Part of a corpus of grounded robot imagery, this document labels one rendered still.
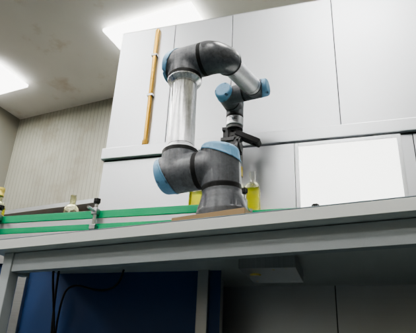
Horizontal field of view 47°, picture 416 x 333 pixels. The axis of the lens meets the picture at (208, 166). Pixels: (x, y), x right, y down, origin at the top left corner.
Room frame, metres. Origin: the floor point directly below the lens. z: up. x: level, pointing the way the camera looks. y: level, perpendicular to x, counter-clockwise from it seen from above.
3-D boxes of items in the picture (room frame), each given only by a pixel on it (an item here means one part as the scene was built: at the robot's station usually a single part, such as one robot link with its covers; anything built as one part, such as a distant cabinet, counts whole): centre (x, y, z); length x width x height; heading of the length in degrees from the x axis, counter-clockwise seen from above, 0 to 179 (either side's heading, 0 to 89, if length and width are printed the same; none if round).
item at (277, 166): (1.85, -0.35, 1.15); 0.90 x 0.03 x 0.34; 72
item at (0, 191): (2.13, 0.98, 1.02); 0.06 x 0.06 x 0.28; 72
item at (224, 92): (1.69, -0.08, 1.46); 0.11 x 0.11 x 0.08; 65
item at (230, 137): (1.79, -0.10, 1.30); 0.09 x 0.08 x 0.12; 72
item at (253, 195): (1.76, -0.18, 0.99); 0.06 x 0.06 x 0.21; 73
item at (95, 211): (1.78, 0.44, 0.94); 0.07 x 0.04 x 0.13; 162
